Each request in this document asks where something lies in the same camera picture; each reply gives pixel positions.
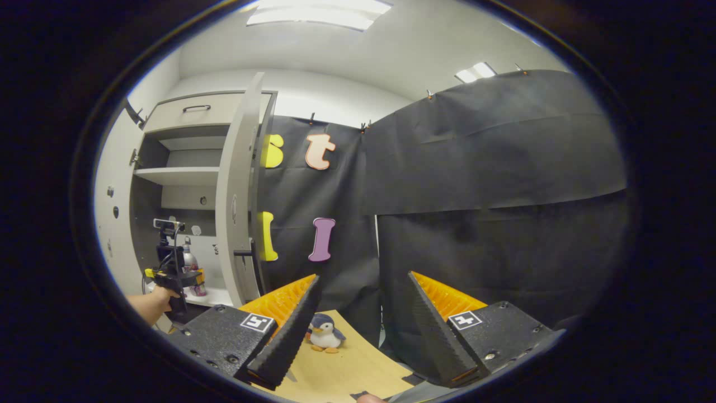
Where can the penguin plush toy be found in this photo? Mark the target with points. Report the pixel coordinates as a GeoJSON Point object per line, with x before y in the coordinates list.
{"type": "Point", "coordinates": [324, 334]}

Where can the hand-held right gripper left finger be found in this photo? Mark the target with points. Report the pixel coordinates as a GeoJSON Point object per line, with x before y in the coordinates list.
{"type": "Point", "coordinates": [288, 344]}

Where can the silver bottle with pink label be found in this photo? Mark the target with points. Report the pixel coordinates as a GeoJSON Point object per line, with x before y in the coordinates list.
{"type": "Point", "coordinates": [191, 260]}

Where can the shallow white cabinet shelf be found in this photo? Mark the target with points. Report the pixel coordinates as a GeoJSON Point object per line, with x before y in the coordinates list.
{"type": "Point", "coordinates": [193, 143]}

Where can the small ceiling light panel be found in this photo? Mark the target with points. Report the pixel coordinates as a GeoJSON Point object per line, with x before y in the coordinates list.
{"type": "Point", "coordinates": [475, 72]}

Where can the black backdrop cloth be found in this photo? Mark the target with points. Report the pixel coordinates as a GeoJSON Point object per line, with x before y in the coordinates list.
{"type": "Point", "coordinates": [503, 157]}

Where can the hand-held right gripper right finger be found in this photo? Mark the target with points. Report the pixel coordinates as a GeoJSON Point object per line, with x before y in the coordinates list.
{"type": "Point", "coordinates": [439, 341]}

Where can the large ceiling light panel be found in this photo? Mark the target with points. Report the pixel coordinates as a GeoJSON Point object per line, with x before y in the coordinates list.
{"type": "Point", "coordinates": [319, 14]}

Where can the white and grey cabinet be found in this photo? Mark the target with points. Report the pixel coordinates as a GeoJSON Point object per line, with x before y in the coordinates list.
{"type": "Point", "coordinates": [184, 196]}

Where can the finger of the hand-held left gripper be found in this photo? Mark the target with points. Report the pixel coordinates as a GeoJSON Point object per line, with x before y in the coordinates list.
{"type": "Point", "coordinates": [199, 276]}

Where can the white cabinet door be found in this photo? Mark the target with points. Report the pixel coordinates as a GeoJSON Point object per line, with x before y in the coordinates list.
{"type": "Point", "coordinates": [235, 168]}
{"type": "Point", "coordinates": [114, 184]}

